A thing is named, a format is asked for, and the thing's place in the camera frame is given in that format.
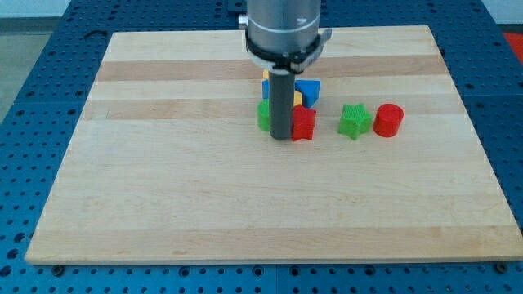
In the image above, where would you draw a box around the red star block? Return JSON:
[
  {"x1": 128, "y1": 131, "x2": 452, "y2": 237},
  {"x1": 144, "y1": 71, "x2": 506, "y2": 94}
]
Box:
[{"x1": 292, "y1": 105, "x2": 316, "y2": 141}]

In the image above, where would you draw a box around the yellow block right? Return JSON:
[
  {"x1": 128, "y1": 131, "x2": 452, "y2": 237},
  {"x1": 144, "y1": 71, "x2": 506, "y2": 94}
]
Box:
[{"x1": 293, "y1": 91, "x2": 302, "y2": 106}]

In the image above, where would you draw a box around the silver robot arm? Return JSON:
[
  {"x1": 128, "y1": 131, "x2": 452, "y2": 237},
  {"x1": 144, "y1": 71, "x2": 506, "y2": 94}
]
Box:
[{"x1": 238, "y1": 0, "x2": 332, "y2": 140}]

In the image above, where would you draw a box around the blue block left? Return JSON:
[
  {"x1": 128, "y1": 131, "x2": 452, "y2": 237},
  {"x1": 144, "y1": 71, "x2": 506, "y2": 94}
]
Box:
[{"x1": 261, "y1": 79, "x2": 270, "y2": 100}]

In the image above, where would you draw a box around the green star block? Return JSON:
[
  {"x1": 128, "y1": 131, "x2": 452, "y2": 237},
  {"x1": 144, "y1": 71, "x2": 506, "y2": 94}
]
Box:
[{"x1": 337, "y1": 104, "x2": 373, "y2": 140}]

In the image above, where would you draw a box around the red cylinder block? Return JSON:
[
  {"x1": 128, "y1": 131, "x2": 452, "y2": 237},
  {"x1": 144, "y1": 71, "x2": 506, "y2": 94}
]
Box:
[{"x1": 373, "y1": 104, "x2": 405, "y2": 137}]

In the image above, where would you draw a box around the blue triangle block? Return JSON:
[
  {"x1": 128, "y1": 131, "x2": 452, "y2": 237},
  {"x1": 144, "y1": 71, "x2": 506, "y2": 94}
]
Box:
[{"x1": 295, "y1": 79, "x2": 321, "y2": 109}]

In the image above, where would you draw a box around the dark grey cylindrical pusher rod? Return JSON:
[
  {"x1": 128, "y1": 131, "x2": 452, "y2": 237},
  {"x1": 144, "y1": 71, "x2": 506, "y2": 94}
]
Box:
[{"x1": 269, "y1": 72, "x2": 295, "y2": 140}]

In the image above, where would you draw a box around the light wooden board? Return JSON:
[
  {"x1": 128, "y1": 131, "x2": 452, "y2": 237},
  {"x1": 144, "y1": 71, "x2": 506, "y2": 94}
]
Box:
[{"x1": 25, "y1": 25, "x2": 522, "y2": 265}]

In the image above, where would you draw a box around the green cylinder block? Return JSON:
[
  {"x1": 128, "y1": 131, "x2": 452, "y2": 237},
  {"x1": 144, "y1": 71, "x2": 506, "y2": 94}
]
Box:
[{"x1": 257, "y1": 100, "x2": 270, "y2": 131}]

